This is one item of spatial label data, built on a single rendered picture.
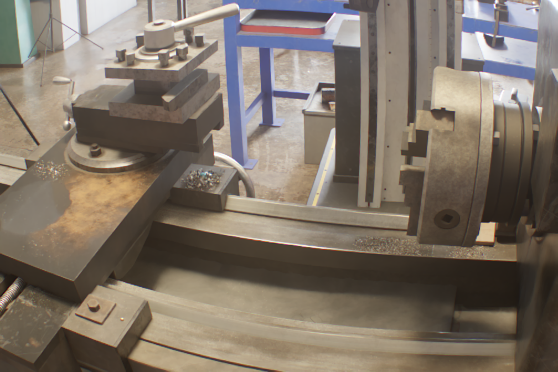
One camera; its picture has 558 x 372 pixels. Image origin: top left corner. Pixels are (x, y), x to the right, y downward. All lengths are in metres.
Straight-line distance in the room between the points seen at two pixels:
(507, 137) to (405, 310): 0.46
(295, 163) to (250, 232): 1.94
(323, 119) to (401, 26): 1.14
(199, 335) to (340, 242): 0.34
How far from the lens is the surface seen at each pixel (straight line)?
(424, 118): 0.75
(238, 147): 3.01
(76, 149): 1.26
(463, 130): 0.73
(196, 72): 1.15
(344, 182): 2.27
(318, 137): 2.98
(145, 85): 1.14
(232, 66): 2.84
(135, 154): 1.19
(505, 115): 0.80
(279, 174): 2.97
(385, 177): 2.12
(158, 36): 1.11
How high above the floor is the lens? 1.49
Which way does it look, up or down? 27 degrees down
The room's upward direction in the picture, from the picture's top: 3 degrees counter-clockwise
